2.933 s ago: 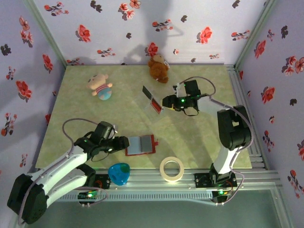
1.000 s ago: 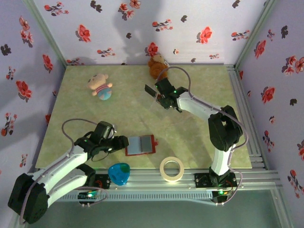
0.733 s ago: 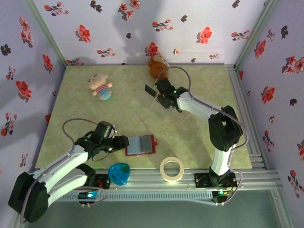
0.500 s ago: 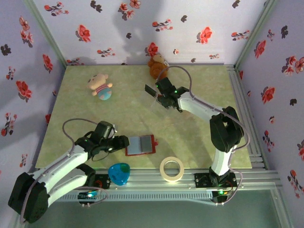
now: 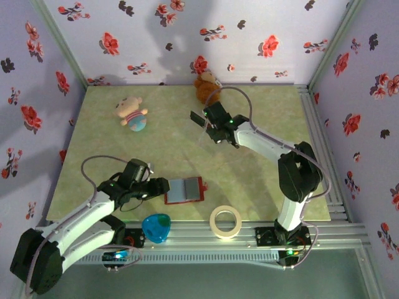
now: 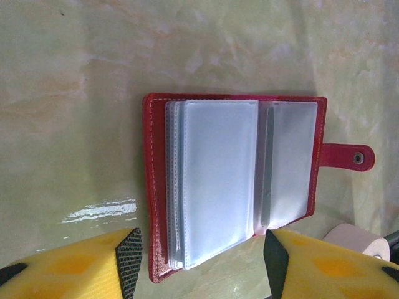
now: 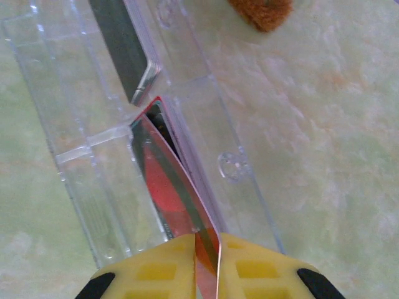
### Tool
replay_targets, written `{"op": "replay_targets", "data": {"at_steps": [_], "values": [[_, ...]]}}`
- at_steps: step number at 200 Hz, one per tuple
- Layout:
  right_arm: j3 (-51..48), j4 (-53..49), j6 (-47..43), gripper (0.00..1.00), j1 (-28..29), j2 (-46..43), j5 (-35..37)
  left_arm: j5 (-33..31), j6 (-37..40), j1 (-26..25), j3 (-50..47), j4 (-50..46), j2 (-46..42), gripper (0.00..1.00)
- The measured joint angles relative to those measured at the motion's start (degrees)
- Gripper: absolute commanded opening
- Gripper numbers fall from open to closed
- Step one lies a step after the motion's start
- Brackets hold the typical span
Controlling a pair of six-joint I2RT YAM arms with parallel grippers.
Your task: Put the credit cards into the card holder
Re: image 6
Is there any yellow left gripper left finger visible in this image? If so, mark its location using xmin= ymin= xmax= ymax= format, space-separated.
xmin=0 ymin=227 xmax=144 ymax=299

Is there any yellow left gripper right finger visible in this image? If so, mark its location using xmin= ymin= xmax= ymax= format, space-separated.
xmin=263 ymin=229 xmax=399 ymax=299

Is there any red leather card holder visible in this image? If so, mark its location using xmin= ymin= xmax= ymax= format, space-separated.
xmin=142 ymin=92 xmax=377 ymax=285

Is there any beige masking tape roll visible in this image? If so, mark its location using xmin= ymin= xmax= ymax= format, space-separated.
xmin=320 ymin=221 xmax=392 ymax=261

